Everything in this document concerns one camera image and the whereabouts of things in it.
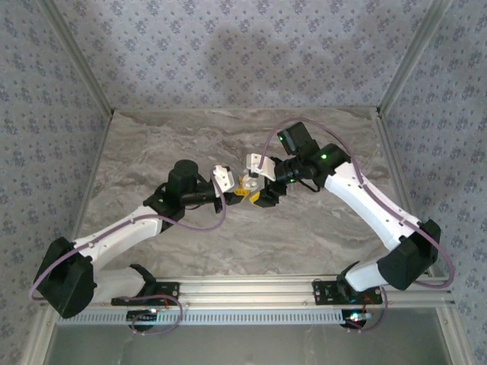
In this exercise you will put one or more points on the pink earbud charging case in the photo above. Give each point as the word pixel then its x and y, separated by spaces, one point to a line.
pixel 252 183

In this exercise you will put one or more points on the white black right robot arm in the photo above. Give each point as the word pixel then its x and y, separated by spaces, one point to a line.
pixel 365 205

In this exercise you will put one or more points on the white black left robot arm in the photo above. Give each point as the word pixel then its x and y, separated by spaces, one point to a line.
pixel 125 237

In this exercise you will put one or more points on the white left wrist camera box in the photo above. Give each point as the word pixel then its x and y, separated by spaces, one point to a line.
pixel 222 176

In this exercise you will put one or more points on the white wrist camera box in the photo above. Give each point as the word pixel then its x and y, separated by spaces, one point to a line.
pixel 222 176
pixel 262 165

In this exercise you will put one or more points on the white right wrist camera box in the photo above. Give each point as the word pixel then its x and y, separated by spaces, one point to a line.
pixel 262 165

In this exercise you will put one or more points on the aluminium table side rail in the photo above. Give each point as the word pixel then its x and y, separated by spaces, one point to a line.
pixel 395 171
pixel 91 171

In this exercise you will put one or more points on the aluminium mounting rail beam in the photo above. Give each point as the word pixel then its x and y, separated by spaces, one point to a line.
pixel 247 289

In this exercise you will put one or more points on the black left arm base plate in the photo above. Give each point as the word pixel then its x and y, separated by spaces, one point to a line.
pixel 167 289

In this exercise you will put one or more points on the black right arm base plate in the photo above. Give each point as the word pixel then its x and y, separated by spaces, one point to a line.
pixel 323 292

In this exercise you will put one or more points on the aluminium frame corner post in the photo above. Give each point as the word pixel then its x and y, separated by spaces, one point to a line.
pixel 411 57
pixel 79 57

